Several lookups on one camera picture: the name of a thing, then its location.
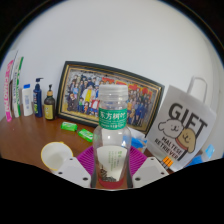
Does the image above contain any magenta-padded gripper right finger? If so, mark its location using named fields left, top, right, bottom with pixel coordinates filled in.
left=128, top=146, right=169, bottom=188

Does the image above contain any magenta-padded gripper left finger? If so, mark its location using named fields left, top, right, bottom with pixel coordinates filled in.
left=53, top=146, right=98, bottom=188

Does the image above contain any clear green-labelled drink bottle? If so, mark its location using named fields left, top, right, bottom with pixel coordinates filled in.
left=92, top=84, right=133, bottom=190

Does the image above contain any small green soap box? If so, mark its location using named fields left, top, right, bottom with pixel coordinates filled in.
left=60, top=121, right=78, bottom=132
left=77, top=128, right=94, bottom=143

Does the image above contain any colourful puzzle cube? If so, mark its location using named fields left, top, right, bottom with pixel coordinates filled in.
left=162, top=155, right=174, bottom=168

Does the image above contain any white yellow-rimmed cup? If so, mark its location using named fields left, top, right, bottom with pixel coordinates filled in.
left=40, top=141, right=74, bottom=173

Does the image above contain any white paper gift bag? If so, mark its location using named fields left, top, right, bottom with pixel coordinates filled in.
left=145, top=76, right=218, bottom=173

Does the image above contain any amber pump bottle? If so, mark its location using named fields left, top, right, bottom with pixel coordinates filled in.
left=43, top=84, right=57, bottom=121

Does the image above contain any framed group photo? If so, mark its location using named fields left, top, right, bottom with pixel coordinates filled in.
left=55, top=60, right=166, bottom=135

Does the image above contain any dark blue pump bottle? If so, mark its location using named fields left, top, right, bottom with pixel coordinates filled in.
left=32, top=77, right=45, bottom=118

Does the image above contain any white blue-capped bottle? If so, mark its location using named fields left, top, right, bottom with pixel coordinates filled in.
left=21, top=83, right=34, bottom=117

